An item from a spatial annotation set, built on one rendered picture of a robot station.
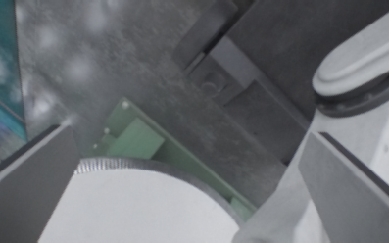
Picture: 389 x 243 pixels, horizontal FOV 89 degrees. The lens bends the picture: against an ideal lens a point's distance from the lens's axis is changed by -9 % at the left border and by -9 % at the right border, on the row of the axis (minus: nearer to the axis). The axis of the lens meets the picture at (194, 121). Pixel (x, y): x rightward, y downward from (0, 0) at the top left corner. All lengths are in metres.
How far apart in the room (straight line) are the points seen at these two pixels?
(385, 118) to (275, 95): 0.25
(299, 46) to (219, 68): 0.16
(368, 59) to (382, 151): 0.11
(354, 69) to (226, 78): 0.25
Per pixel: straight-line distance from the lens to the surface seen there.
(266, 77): 0.48
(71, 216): 0.68
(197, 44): 0.47
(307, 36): 0.45
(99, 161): 0.71
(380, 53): 0.31
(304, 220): 0.22
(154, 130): 1.05
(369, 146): 0.28
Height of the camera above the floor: 0.60
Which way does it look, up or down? 41 degrees down
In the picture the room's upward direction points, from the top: 149 degrees counter-clockwise
